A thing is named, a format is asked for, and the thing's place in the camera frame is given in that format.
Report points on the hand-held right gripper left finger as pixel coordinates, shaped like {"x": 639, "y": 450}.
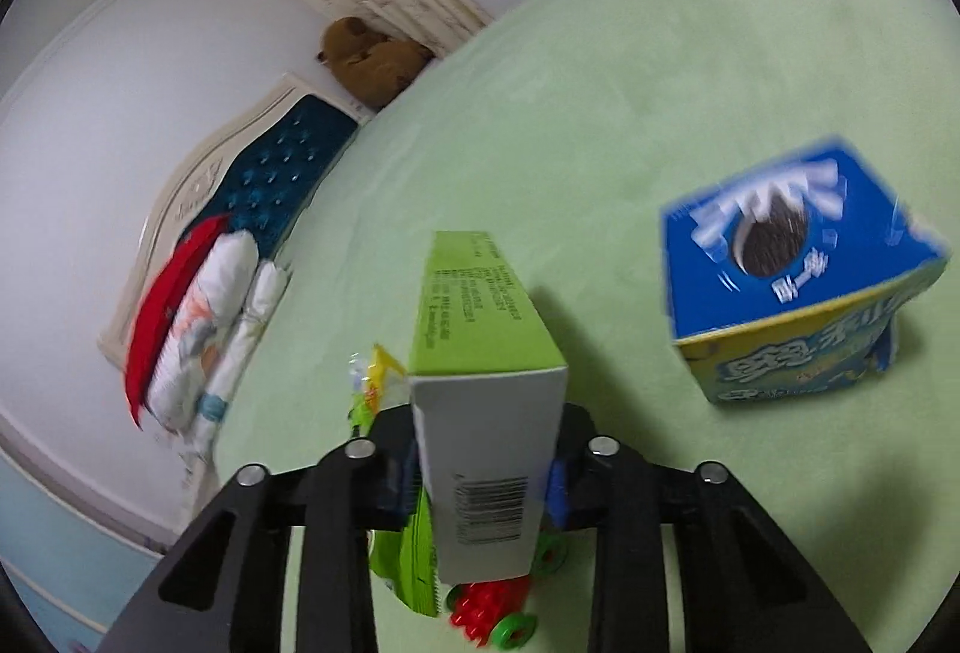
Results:
{"x": 390, "y": 480}

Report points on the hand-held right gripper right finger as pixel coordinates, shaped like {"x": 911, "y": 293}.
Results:
{"x": 559, "y": 495}

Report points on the green white cardboard box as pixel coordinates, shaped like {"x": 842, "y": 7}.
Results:
{"x": 487, "y": 435}

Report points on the green yellow snack packet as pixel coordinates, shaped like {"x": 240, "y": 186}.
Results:
{"x": 409, "y": 555}

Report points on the red green toy wheels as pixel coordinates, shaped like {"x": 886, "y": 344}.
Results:
{"x": 487, "y": 612}

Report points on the white printed pillow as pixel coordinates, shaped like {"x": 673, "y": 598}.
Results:
{"x": 247, "y": 323}
{"x": 202, "y": 323}

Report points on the red pillow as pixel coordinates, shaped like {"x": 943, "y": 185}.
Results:
{"x": 161, "y": 308}

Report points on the blue cookie box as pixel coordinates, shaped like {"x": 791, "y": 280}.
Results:
{"x": 780, "y": 248}

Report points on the cream blue tufted headboard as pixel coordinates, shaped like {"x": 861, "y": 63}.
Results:
{"x": 285, "y": 165}

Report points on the brown plush toy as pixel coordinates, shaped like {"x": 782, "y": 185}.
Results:
{"x": 375, "y": 64}

